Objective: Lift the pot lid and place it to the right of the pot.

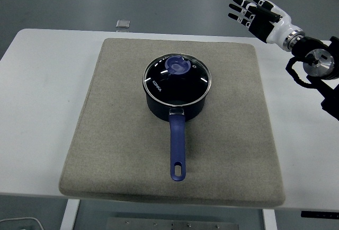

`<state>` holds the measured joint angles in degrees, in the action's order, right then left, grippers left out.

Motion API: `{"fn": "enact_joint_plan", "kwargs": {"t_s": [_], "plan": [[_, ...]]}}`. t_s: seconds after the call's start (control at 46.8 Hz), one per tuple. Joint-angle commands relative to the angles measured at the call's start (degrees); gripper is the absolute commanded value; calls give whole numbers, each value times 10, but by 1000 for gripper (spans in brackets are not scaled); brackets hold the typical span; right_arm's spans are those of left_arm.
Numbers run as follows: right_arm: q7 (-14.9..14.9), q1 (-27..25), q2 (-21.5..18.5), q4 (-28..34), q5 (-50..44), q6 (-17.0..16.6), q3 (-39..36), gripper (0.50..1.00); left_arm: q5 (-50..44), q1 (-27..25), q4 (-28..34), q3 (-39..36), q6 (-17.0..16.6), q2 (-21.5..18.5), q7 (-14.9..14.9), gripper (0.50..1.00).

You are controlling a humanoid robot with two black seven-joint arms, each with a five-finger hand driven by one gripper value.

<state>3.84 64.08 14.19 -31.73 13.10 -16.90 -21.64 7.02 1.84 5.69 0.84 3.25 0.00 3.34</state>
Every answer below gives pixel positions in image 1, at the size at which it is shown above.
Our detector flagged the small silver floor plate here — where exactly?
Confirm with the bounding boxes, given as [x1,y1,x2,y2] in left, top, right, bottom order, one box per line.
[115,19,131,30]

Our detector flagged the black table control panel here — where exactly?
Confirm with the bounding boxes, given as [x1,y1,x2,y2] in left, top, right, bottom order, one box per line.
[301,210,339,218]

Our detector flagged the white and black hand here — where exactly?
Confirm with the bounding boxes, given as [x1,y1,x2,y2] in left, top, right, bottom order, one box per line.
[227,0,300,45]

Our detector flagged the dark pot with blue handle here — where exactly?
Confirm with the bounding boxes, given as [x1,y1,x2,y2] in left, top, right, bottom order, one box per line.
[143,83,212,182]

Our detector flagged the glass lid with blue knob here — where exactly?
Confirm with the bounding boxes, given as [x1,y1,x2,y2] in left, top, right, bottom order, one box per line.
[142,54,212,107]

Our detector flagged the beige fabric mat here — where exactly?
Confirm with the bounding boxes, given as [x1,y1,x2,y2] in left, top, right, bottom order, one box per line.
[58,38,286,207]

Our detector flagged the white table leg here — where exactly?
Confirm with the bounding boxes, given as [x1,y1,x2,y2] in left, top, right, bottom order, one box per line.
[59,199,81,230]
[262,209,278,230]

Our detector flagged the grey metal plate with screws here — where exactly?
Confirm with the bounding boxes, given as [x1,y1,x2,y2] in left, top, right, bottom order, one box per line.
[106,216,239,230]

